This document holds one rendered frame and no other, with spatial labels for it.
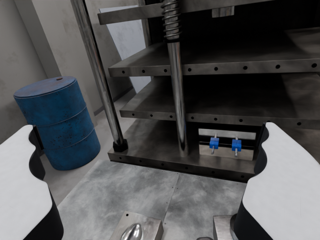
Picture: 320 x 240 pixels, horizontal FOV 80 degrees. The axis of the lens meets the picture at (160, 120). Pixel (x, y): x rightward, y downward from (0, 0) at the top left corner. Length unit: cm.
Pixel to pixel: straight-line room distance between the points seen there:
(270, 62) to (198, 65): 28
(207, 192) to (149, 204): 26
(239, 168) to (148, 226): 53
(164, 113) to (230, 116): 33
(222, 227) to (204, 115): 51
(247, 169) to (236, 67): 49
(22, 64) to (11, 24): 44
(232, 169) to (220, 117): 27
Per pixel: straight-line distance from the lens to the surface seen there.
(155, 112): 105
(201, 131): 102
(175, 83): 89
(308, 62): 91
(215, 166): 106
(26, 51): 302
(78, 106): 234
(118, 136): 119
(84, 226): 94
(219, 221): 72
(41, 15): 287
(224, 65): 88
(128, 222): 79
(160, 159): 112
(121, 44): 362
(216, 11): 112
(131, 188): 98
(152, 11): 94
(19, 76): 294
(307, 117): 103
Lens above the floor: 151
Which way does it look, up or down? 29 degrees down
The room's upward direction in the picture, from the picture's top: 9 degrees counter-clockwise
